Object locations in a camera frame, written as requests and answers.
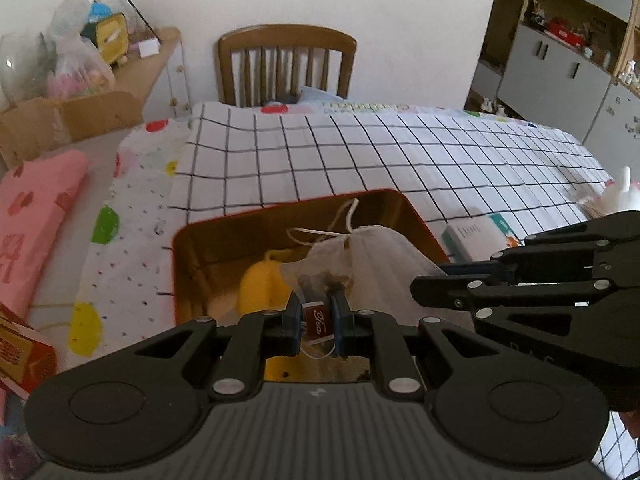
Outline wooden side cabinet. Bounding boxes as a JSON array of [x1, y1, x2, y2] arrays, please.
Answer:
[[114, 27, 192, 122]]

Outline plastic bag with pink contents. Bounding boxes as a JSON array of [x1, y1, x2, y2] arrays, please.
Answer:
[[47, 35, 117, 99]]

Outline orange printed box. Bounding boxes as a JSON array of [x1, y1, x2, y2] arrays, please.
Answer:
[[0, 304, 57, 402]]

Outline cardboard box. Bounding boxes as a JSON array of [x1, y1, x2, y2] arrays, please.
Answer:
[[0, 90, 146, 167]]

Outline white checked tablecloth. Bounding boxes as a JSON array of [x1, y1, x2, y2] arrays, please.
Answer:
[[167, 101, 640, 480]]

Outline yellow rubber duck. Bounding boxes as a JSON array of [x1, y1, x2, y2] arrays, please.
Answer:
[[238, 250, 297, 325]]

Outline yellow tissue holder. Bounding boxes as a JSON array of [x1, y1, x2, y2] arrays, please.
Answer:
[[81, 12, 129, 67]]

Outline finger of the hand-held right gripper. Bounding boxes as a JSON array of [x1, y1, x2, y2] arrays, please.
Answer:
[[409, 272, 640, 341], [442, 209, 640, 284]]

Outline wooden chair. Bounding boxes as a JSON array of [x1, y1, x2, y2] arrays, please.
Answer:
[[217, 23, 358, 109]]

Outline white wardrobe cabinet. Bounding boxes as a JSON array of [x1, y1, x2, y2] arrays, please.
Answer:
[[469, 0, 640, 147]]

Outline blue cushion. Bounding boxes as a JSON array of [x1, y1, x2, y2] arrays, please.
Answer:
[[294, 85, 342, 107]]

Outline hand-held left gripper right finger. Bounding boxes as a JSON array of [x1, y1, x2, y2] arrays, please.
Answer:
[[331, 288, 501, 397]]

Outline white plush bunny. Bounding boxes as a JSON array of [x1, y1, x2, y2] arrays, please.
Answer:
[[600, 165, 640, 217]]

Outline pink towel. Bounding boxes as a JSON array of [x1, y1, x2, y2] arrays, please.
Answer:
[[0, 148, 92, 320]]

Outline tea bag with brown tag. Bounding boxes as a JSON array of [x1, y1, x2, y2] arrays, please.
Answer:
[[280, 245, 362, 360]]

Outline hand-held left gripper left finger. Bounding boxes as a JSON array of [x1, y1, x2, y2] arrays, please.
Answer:
[[134, 290, 304, 401]]

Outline bag of cotton swabs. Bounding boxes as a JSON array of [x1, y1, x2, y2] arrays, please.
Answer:
[[574, 191, 610, 220]]

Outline white teal tissue pack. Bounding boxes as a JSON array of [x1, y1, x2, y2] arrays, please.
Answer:
[[442, 212, 522, 264]]

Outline clear glass bowl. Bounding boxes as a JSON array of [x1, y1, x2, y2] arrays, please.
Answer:
[[0, 32, 52, 112]]

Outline red box on shelf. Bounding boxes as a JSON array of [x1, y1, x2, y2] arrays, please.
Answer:
[[547, 18, 589, 44]]

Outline white mesh drawstring bag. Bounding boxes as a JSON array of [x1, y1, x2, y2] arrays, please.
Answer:
[[286, 198, 449, 313]]

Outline white dotted cloth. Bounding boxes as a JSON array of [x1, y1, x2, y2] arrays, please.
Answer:
[[66, 114, 202, 362]]

